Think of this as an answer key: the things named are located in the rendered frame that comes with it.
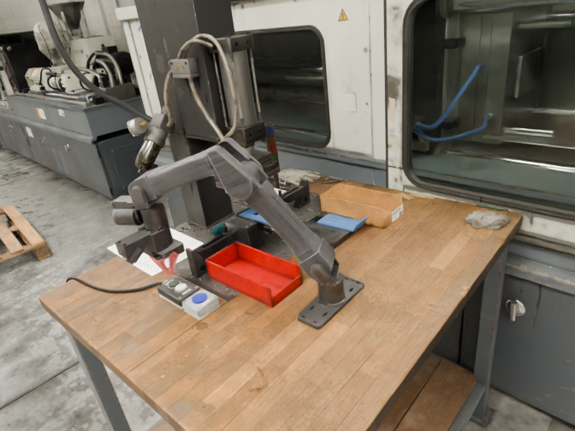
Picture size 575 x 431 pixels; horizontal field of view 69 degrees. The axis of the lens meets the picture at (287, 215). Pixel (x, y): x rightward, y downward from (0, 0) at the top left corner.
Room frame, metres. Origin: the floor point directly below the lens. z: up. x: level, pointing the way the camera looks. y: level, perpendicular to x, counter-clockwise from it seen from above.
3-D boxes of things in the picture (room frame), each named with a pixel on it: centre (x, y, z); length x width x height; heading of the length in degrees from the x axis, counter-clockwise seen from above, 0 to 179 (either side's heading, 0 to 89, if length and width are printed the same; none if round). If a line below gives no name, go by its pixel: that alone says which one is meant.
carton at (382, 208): (1.30, -0.25, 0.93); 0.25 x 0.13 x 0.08; 46
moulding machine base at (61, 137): (6.19, 3.15, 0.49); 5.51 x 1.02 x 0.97; 42
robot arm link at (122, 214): (0.96, 0.37, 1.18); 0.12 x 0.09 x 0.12; 74
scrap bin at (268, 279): (0.97, 0.11, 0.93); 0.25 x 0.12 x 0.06; 46
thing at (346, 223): (1.20, -0.17, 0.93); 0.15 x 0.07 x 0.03; 49
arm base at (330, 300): (0.84, -0.08, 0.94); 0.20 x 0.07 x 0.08; 136
